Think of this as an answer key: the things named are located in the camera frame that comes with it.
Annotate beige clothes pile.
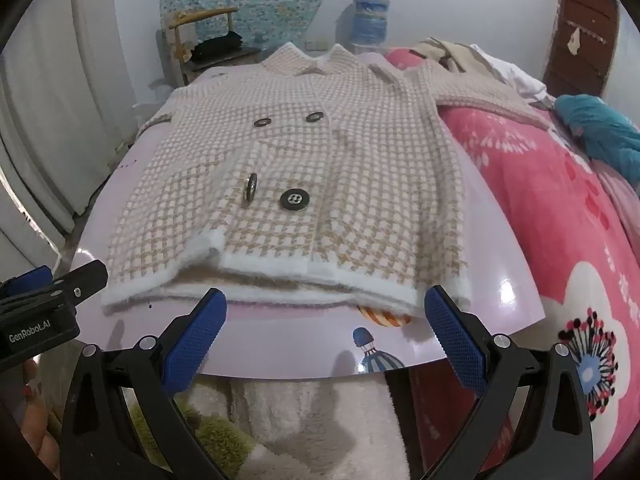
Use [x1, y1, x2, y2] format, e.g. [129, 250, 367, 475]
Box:
[414, 36, 497, 75]

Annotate white curtain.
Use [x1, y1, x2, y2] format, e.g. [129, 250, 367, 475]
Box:
[0, 0, 137, 273]

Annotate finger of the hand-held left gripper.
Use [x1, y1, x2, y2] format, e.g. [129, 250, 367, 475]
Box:
[47, 261, 109, 308]
[0, 266, 55, 298]

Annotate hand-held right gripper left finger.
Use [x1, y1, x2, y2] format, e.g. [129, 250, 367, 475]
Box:
[60, 287, 228, 480]

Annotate pink printed glossy sheet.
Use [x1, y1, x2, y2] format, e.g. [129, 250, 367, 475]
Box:
[70, 50, 547, 377]

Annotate wooden chair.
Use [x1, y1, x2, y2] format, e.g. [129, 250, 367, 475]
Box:
[166, 6, 265, 87]

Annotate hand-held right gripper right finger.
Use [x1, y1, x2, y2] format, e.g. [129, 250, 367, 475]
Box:
[424, 285, 594, 480]

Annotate beige white checked coat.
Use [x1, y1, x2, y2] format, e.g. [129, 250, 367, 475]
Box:
[101, 44, 556, 318]

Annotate white green fleece blanket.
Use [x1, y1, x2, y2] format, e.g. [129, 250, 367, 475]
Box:
[120, 374, 418, 480]

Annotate blue water bottle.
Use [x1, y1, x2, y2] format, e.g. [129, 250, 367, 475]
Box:
[352, 0, 391, 46]

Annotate person's left hand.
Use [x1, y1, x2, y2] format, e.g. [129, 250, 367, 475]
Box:
[14, 357, 65, 478]

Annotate black cloth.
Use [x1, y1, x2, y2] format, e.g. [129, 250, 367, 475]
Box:
[192, 31, 245, 61]

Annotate pink floral blanket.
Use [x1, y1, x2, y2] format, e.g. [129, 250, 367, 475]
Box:
[384, 47, 640, 480]

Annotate brown wooden door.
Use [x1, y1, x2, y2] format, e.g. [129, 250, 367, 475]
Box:
[543, 0, 621, 99]

